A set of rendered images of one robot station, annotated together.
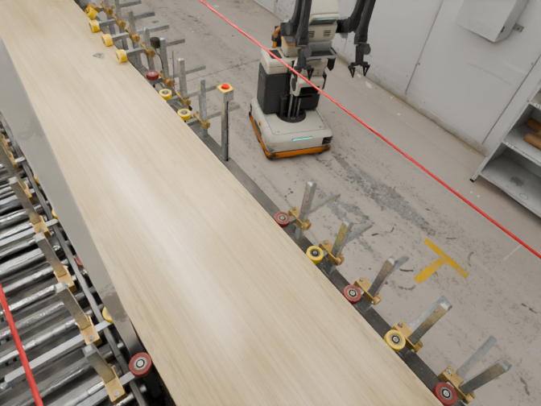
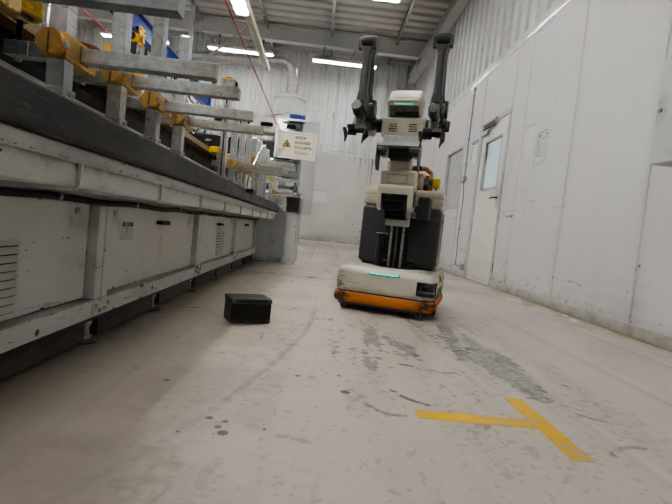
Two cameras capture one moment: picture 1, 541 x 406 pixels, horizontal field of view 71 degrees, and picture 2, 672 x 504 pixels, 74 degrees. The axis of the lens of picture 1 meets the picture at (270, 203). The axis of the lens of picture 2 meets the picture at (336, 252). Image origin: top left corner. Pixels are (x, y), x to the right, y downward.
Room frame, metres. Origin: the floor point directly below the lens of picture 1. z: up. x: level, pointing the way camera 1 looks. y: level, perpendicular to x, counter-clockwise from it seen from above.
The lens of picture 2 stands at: (0.39, -1.74, 0.50)
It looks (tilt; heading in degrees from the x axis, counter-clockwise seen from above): 3 degrees down; 41
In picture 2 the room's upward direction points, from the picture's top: 6 degrees clockwise
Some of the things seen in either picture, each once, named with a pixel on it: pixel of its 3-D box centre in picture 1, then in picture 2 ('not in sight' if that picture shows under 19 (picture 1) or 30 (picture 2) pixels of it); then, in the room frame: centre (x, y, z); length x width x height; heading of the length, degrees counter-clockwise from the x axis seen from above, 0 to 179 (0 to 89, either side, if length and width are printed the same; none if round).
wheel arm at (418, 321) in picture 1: (416, 323); (113, 62); (0.79, -0.73, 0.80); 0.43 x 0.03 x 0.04; 133
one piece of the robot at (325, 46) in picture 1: (315, 56); (399, 153); (2.69, -0.19, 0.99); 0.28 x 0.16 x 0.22; 113
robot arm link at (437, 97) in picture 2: (368, 10); (439, 75); (2.61, -0.45, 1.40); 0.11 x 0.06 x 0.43; 113
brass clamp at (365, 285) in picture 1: (367, 291); (122, 78); (0.90, -0.50, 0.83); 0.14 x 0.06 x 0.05; 43
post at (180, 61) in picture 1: (183, 91); (241, 156); (2.17, 0.68, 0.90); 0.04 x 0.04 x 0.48; 43
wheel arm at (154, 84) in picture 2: (377, 279); (157, 85); (0.98, -0.55, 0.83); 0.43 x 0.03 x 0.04; 133
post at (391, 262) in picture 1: (375, 287); (120, 48); (0.89, -0.52, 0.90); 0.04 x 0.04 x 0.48; 43
